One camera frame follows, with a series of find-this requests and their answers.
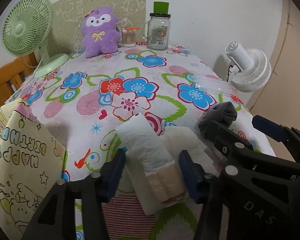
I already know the green desk fan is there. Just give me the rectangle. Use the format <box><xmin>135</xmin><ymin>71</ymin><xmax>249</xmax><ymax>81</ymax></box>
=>
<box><xmin>2</xmin><ymin>0</ymin><xmax>70</xmax><ymax>78</ymax></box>

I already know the wooden headboard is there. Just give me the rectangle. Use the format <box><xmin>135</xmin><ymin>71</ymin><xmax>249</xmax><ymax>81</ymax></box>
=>
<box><xmin>0</xmin><ymin>55</ymin><xmax>38</xmax><ymax>112</ymax></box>

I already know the white standing fan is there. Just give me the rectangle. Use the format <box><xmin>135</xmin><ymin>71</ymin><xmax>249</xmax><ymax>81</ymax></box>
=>
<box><xmin>224</xmin><ymin>41</ymin><xmax>272</xmax><ymax>93</ymax></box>

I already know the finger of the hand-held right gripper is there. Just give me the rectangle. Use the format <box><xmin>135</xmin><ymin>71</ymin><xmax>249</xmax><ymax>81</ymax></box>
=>
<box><xmin>252</xmin><ymin>115</ymin><xmax>300</xmax><ymax>173</ymax></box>
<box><xmin>206</xmin><ymin>121</ymin><xmax>273</xmax><ymax>167</ymax></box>

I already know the black fan cable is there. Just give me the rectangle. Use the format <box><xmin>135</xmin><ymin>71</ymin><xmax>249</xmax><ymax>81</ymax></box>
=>
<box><xmin>226</xmin><ymin>64</ymin><xmax>234</xmax><ymax>82</ymax></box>

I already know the floral tablecloth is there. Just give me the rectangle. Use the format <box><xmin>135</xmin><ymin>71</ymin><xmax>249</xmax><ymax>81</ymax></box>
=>
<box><xmin>5</xmin><ymin>44</ymin><xmax>277</xmax><ymax>240</ymax></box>

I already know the green patterned board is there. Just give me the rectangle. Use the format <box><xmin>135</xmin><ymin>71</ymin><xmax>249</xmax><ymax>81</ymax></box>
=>
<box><xmin>51</xmin><ymin>0</ymin><xmax>148</xmax><ymax>55</ymax></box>

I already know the white tissue pack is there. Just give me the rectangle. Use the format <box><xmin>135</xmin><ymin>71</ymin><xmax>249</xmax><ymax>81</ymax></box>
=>
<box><xmin>116</xmin><ymin>114</ymin><xmax>188</xmax><ymax>216</ymax></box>

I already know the yellow cartoon fabric storage box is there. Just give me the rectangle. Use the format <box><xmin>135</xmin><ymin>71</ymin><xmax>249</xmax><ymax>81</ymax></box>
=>
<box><xmin>0</xmin><ymin>99</ymin><xmax>67</xmax><ymax>240</ymax></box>

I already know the white tissue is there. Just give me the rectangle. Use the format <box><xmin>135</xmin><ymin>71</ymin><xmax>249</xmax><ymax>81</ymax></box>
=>
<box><xmin>164</xmin><ymin>126</ymin><xmax>208</xmax><ymax>163</ymax></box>

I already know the glass jar mug green lid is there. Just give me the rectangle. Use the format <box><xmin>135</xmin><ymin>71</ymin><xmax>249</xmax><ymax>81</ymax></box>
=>
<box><xmin>142</xmin><ymin>2</ymin><xmax>171</xmax><ymax>51</ymax></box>

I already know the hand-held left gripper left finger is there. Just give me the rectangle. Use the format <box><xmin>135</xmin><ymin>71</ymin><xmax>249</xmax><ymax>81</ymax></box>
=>
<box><xmin>21</xmin><ymin>149</ymin><xmax>127</xmax><ymax>240</ymax></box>

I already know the white fan cable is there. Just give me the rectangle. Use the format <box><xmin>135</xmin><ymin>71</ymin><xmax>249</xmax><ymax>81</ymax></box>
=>
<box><xmin>32</xmin><ymin>54</ymin><xmax>44</xmax><ymax>78</ymax></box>

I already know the purple plush toy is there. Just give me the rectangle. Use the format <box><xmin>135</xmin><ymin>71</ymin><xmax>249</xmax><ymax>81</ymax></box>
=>
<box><xmin>80</xmin><ymin>6</ymin><xmax>122</xmax><ymax>58</ymax></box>

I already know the grey sock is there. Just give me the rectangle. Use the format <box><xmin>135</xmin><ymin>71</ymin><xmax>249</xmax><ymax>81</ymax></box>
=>
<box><xmin>198</xmin><ymin>102</ymin><xmax>238</xmax><ymax>137</ymax></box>

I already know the cotton swab container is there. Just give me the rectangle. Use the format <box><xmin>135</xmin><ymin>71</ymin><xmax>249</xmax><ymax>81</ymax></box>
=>
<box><xmin>122</xmin><ymin>27</ymin><xmax>138</xmax><ymax>48</ymax></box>

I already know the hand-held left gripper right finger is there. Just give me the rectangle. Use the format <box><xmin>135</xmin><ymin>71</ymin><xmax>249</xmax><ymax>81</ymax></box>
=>
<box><xmin>179</xmin><ymin>150</ymin><xmax>228</xmax><ymax>240</ymax></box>

